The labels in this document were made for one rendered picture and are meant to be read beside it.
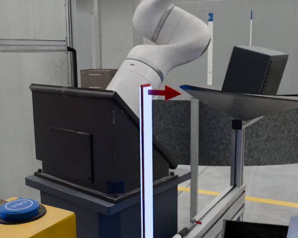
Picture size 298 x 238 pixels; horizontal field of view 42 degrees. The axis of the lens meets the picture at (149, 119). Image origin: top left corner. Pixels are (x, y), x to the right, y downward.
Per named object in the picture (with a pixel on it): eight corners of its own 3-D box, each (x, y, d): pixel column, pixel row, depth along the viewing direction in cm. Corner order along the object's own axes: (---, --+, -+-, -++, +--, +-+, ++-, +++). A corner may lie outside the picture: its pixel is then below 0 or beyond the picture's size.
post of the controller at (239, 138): (240, 187, 110) (242, 119, 107) (229, 186, 112) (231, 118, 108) (243, 184, 113) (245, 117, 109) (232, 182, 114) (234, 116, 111)
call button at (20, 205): (18, 229, 39) (17, 213, 39) (-8, 221, 41) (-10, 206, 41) (47, 215, 43) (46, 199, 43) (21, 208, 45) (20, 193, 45)
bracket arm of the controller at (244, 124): (241, 130, 107) (241, 119, 107) (231, 129, 109) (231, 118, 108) (263, 117, 128) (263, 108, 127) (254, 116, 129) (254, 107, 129)
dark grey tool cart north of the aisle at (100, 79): (113, 119, 722) (112, 70, 706) (81, 116, 747) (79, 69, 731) (124, 115, 765) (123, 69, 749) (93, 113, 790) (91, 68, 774)
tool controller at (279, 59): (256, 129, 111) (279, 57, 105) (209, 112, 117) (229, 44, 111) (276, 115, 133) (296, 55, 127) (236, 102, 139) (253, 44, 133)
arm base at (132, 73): (62, 106, 101) (98, 53, 108) (109, 147, 111) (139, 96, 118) (107, 106, 87) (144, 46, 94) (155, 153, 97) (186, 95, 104)
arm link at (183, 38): (119, 73, 112) (156, 14, 121) (176, 104, 112) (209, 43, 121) (125, 52, 101) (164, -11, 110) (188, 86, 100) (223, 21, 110)
